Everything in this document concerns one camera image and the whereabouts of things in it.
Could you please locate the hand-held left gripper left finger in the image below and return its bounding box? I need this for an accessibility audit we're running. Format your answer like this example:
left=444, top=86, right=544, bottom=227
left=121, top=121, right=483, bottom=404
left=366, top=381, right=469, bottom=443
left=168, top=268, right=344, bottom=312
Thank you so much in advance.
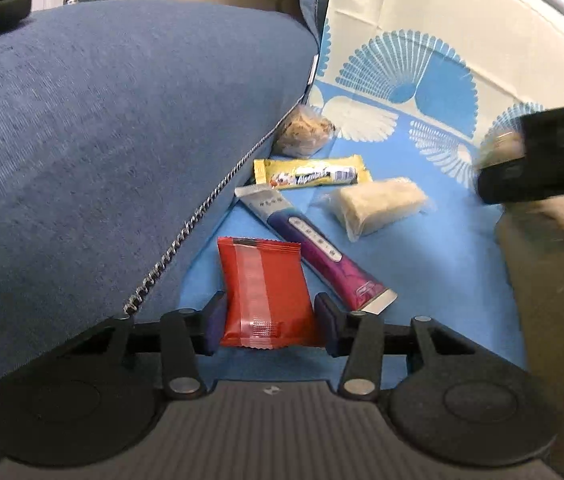
left=62, top=290, right=227, bottom=401

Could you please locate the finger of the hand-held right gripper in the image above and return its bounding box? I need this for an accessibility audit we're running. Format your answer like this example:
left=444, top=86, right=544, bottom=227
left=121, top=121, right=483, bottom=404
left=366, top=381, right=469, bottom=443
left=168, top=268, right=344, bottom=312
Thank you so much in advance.
left=476, top=157, right=564, bottom=206
left=519, top=104, right=564, bottom=162

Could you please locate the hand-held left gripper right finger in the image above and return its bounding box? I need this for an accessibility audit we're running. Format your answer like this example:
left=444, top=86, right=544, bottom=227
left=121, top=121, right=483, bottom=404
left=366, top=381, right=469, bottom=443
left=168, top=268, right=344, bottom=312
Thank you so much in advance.
left=314, top=292, right=485, bottom=401

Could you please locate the clear bag of oats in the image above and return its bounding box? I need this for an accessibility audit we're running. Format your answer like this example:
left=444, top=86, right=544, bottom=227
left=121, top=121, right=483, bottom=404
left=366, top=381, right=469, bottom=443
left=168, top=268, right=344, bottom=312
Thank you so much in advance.
left=472, top=127, right=564, bottom=238

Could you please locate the red snack packet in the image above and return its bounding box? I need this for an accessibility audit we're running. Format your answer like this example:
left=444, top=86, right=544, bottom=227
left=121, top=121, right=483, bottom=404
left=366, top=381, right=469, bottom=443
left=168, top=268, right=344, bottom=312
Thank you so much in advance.
left=217, top=236, right=323, bottom=350

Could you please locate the purple white tube packet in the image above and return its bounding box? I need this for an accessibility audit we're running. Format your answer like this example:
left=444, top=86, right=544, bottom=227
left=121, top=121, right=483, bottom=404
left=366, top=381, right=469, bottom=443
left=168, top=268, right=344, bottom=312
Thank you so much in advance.
left=234, top=184, right=397, bottom=316

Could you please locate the brown cardboard box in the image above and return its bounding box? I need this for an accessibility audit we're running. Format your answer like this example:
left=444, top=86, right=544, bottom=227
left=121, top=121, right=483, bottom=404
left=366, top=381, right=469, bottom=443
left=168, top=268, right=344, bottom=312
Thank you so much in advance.
left=494, top=200, right=564, bottom=480

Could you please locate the yellow snack bar packet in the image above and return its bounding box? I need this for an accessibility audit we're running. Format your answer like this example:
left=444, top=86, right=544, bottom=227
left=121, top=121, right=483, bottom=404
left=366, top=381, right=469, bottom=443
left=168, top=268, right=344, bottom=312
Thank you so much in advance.
left=253, top=155, right=373, bottom=191

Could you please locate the clear round cookie packet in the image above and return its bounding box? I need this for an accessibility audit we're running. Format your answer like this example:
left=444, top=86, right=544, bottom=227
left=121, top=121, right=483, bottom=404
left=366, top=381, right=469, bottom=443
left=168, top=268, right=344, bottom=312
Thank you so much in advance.
left=272, top=106, right=337, bottom=158

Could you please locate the clear white bar packet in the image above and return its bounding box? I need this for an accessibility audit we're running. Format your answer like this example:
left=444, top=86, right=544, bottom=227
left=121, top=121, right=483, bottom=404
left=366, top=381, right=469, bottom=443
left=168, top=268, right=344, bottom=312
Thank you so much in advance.
left=319, top=176, right=435, bottom=242

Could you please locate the blue zippered cushion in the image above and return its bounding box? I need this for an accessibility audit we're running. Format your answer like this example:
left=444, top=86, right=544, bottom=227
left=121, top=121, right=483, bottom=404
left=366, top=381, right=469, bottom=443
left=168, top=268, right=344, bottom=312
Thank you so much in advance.
left=0, top=0, right=320, bottom=466

